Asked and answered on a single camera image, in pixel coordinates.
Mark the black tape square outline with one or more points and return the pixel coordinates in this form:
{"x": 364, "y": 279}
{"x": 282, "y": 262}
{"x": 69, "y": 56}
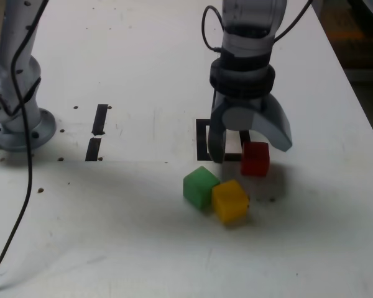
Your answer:
{"x": 200, "y": 139}

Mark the yellow cube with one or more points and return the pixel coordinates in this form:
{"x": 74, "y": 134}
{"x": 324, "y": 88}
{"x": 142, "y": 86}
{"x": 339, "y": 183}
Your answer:
{"x": 230, "y": 201}

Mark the grey metal bar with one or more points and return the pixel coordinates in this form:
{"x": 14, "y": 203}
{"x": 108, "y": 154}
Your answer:
{"x": 366, "y": 75}

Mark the red cube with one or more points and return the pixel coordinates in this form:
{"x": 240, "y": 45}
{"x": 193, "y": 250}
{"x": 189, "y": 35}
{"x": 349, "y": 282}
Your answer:
{"x": 255, "y": 159}

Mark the black tape strip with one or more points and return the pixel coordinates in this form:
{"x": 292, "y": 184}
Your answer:
{"x": 92, "y": 152}

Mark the green cube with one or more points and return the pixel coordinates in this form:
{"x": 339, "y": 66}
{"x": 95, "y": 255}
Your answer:
{"x": 197, "y": 189}

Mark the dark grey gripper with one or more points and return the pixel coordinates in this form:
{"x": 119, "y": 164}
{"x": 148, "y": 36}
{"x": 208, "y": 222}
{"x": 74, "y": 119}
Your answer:
{"x": 242, "y": 102}

